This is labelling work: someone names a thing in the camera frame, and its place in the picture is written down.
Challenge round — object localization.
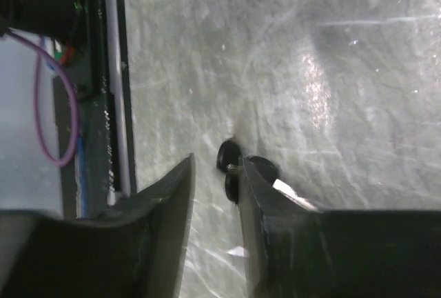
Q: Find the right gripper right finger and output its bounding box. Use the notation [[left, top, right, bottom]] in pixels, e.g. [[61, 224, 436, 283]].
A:
[[238, 159, 440, 297]]

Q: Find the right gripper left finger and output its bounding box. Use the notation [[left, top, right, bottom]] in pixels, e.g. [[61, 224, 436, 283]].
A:
[[1, 155, 196, 297]]

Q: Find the black head key bunch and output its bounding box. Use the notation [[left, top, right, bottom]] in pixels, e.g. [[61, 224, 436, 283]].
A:
[[216, 139, 318, 211]]

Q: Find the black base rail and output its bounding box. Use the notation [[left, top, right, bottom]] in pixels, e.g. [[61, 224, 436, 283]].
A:
[[60, 0, 136, 219]]

